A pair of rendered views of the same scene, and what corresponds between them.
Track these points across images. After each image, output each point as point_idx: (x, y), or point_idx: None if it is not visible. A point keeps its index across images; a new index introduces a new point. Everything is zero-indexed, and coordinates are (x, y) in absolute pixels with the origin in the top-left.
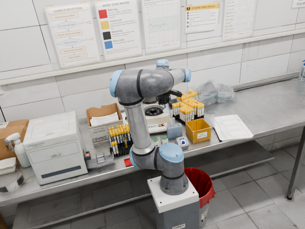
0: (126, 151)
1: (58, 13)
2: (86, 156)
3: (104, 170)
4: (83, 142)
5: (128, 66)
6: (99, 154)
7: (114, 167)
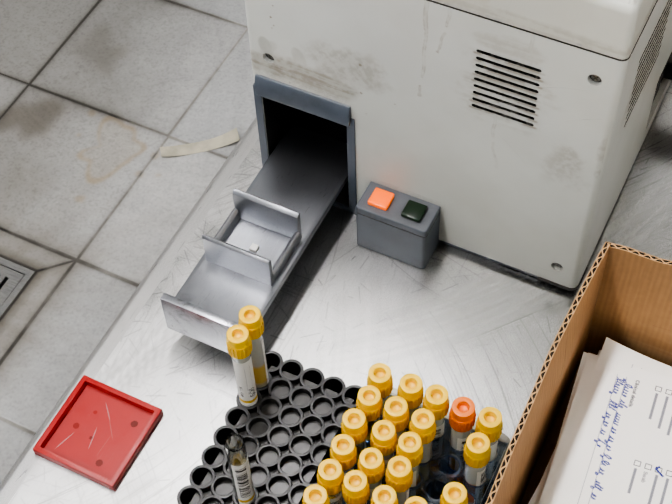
0: (203, 462)
1: None
2: (366, 189)
3: (195, 259)
4: (539, 224)
5: None
6: (392, 325)
7: (154, 320)
